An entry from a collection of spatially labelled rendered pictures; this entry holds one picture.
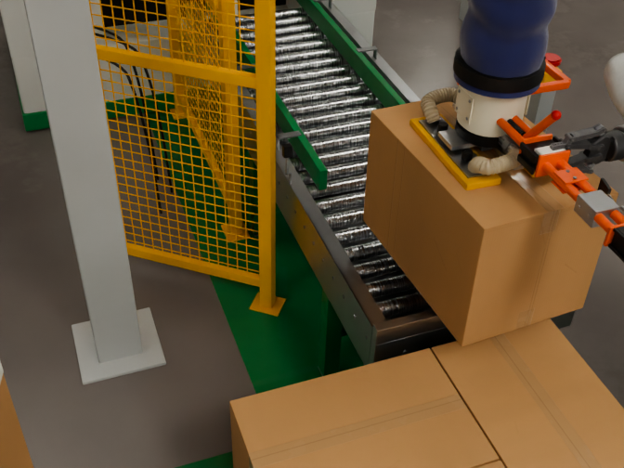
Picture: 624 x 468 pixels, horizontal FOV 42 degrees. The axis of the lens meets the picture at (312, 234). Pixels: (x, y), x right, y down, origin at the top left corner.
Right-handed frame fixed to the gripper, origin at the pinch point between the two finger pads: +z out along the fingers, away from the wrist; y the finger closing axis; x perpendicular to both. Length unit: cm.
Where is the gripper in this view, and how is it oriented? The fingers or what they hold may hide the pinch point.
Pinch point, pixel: (547, 158)
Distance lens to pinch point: 200.9
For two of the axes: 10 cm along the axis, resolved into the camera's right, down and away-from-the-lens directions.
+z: -9.4, 2.0, -2.8
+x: -3.4, -6.1, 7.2
